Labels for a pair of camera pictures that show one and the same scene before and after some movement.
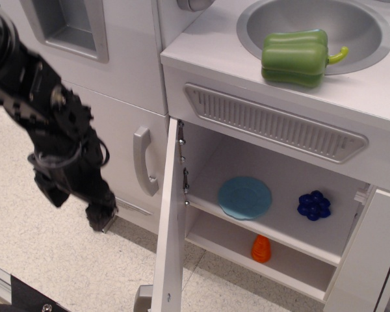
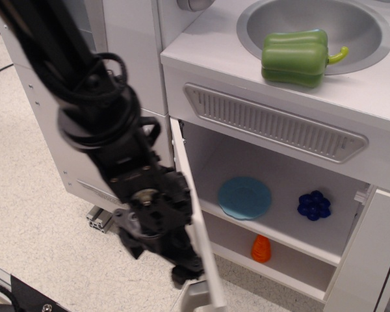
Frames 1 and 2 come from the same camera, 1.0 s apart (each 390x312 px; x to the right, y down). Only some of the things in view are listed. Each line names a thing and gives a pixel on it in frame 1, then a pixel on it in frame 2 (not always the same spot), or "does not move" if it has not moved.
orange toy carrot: (261, 249) does not move
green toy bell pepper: (298, 57) does not move
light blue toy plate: (244, 197) does not move
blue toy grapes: (314, 205) does not move
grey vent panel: (276, 126) does not move
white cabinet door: (168, 287) → (207, 266)
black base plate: (25, 299) does not move
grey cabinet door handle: (143, 298) → (196, 293)
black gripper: (74, 155) → (160, 220)
